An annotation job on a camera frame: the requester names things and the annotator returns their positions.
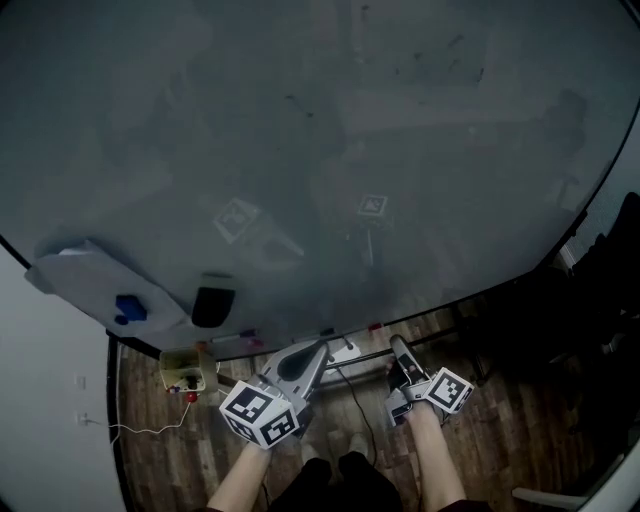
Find black cable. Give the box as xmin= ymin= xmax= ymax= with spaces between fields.
xmin=324 ymin=367 xmax=379 ymax=459

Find large grey whiteboard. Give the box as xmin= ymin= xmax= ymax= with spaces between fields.
xmin=0 ymin=0 xmax=640 ymax=362

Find purple capped whiteboard marker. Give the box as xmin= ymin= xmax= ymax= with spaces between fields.
xmin=209 ymin=328 xmax=257 ymax=345

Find person's right forearm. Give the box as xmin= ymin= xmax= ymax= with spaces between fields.
xmin=408 ymin=399 xmax=470 ymax=512

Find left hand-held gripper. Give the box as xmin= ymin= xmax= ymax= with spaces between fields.
xmin=218 ymin=340 xmax=332 ymax=449

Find person's black trousers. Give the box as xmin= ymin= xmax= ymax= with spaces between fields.
xmin=268 ymin=451 xmax=404 ymax=512

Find grey paper sheet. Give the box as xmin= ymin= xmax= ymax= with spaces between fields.
xmin=24 ymin=239 xmax=193 ymax=340

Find black whiteboard eraser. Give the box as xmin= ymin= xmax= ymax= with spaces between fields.
xmin=190 ymin=272 xmax=237 ymax=330

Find white furniture edge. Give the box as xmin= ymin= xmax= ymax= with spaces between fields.
xmin=510 ymin=451 xmax=627 ymax=512

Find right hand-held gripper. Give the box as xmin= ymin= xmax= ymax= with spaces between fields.
xmin=384 ymin=334 xmax=475 ymax=428

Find white cable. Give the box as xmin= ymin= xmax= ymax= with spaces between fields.
xmin=78 ymin=398 xmax=195 ymax=447

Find blue magnet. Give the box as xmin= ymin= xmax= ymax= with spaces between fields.
xmin=114 ymin=294 xmax=149 ymax=326

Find person's left shoe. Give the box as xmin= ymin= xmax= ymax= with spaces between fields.
xmin=299 ymin=433 xmax=322 ymax=464

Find white plastic box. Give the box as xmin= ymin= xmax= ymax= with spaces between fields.
xmin=158 ymin=348 xmax=209 ymax=395

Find person's left forearm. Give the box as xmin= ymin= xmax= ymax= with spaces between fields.
xmin=206 ymin=441 xmax=275 ymax=512

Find white power strip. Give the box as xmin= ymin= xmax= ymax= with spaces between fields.
xmin=328 ymin=338 xmax=363 ymax=366

